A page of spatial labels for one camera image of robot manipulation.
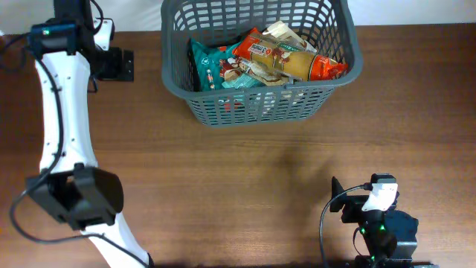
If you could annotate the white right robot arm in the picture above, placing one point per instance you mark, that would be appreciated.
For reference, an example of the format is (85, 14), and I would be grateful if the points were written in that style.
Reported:
(390, 235)

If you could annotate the mint green packet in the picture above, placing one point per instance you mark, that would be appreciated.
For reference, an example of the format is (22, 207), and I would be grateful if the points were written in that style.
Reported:
(237, 80)

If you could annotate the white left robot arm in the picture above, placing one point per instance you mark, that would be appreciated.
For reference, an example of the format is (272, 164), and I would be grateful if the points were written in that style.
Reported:
(72, 52)

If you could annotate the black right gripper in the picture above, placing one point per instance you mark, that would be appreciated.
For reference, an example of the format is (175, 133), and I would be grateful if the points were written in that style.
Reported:
(354, 205)

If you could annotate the grey plastic lattice basket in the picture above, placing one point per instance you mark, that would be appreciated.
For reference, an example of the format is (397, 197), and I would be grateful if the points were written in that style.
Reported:
(328, 25)

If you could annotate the San Remo spaghetti packet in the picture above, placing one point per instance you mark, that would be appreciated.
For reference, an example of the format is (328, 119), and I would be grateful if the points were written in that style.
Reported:
(288, 59)

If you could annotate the green Nescafe coffee bag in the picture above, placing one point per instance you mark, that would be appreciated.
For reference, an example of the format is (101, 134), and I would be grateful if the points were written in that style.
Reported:
(207, 60)

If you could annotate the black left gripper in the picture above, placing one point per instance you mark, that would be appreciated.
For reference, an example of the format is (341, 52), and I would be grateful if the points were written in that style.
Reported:
(117, 70)

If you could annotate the beige mushroom snack pouch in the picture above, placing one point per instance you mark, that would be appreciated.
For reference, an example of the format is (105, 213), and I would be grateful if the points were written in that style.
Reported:
(282, 32)

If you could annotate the glutinous rice bag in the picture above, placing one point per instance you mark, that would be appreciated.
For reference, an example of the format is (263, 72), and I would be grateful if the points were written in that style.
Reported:
(253, 69)

